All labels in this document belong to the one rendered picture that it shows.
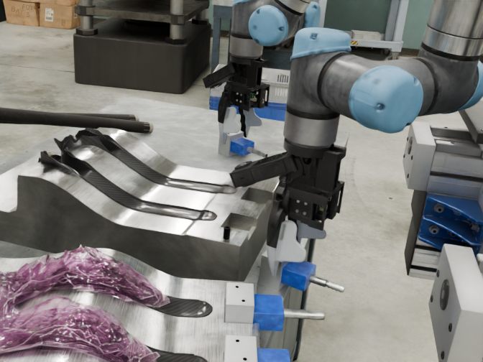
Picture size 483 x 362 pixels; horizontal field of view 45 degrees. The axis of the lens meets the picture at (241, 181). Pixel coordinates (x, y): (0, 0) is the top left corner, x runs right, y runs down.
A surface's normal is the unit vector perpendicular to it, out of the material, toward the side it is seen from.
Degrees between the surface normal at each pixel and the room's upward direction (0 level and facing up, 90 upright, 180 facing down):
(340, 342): 0
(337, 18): 91
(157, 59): 90
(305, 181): 90
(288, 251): 75
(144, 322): 27
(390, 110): 90
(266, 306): 0
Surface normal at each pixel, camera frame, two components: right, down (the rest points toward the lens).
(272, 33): -0.37, 0.35
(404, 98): 0.52, 0.38
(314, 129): -0.01, 0.40
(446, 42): -0.60, 0.33
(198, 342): 0.07, -0.91
